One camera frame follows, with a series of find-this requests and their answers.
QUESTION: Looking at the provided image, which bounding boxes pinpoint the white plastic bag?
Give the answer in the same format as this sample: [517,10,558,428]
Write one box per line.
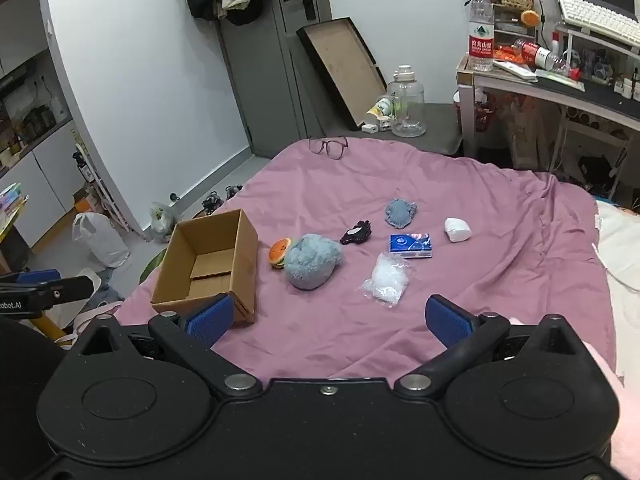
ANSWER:
[72,212,131,269]

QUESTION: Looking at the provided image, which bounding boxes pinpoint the small black frilly pouch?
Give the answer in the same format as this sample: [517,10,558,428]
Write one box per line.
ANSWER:
[340,219,374,246]

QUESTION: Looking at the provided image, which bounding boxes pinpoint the blue tissue packet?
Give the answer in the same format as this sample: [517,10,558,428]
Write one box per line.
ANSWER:
[388,233,434,260]

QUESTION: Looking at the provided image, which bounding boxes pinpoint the light blue fluffy plush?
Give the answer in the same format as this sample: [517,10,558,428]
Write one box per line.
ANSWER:
[283,233,345,291]

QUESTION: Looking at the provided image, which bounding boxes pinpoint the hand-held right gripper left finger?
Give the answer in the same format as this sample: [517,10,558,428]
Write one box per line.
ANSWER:
[70,294,263,402]

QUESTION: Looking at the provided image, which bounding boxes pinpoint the brown cardboard box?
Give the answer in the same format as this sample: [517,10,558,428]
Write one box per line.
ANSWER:
[151,209,259,329]

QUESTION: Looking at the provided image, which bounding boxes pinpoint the grey stool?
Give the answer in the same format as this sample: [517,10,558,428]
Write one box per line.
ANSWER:
[359,102,464,157]

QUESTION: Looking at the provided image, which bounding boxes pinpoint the pink fluffy cloth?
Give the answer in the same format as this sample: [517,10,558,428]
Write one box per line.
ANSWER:
[575,339,640,480]

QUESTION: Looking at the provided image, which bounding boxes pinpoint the green leaf cartoon rug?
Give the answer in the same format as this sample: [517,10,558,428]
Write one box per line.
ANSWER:
[138,246,169,284]

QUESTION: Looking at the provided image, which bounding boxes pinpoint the clear red label bottle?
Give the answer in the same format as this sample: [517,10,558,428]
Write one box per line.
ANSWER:
[512,38,584,80]

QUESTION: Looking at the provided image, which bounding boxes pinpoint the dark framed eyeglasses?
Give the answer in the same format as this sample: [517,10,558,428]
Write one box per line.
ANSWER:
[308,135,349,161]

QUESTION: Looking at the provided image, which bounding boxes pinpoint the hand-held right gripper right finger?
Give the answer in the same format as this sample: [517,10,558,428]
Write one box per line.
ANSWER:
[394,295,594,402]

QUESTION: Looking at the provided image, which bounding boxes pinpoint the white keyboard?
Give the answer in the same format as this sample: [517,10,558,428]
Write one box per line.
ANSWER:
[557,0,640,49]

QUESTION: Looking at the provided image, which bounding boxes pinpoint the black shallow tray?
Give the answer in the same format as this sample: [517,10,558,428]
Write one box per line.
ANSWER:
[296,16,389,132]

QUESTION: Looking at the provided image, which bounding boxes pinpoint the white blanket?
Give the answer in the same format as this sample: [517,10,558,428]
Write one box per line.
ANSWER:
[592,199,640,392]

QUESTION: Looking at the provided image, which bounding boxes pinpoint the red label water bottle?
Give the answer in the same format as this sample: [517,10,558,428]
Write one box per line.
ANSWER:
[467,0,496,74]

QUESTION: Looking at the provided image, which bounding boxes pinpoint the stack of books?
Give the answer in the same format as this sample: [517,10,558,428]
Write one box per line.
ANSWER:
[0,182,29,227]

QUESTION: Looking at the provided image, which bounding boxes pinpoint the blue knitted cloth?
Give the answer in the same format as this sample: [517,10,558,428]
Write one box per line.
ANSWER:
[383,198,418,231]

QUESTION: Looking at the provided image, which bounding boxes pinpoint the white soft wad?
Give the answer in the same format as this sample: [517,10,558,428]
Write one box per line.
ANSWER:
[444,217,473,245]

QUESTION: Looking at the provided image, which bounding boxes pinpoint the white remote control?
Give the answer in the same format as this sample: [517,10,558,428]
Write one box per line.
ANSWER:
[492,59,539,83]

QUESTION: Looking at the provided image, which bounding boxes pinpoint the white desk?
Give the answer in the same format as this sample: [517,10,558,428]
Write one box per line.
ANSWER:
[455,54,640,173]

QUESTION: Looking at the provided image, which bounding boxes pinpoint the clear plastic bag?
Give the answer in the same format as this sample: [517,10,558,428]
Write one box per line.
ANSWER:
[360,252,417,307]

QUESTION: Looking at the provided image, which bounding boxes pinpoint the small crumpled plastic bag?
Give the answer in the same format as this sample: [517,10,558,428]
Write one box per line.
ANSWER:
[149,201,179,242]

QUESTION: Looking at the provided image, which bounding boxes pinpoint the white tote bag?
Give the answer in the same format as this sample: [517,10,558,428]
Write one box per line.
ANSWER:
[54,269,127,352]

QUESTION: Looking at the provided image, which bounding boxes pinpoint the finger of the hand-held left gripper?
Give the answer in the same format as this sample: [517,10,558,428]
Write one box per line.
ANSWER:
[0,269,62,289]
[37,276,97,307]

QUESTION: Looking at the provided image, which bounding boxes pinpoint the large clear jar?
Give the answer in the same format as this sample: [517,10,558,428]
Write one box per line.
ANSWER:
[387,65,427,139]

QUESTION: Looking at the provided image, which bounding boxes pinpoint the grey door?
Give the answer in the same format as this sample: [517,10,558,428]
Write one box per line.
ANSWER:
[214,0,334,159]

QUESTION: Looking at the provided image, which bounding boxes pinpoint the burger plush toy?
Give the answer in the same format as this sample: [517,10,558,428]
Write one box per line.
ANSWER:
[269,238,294,270]

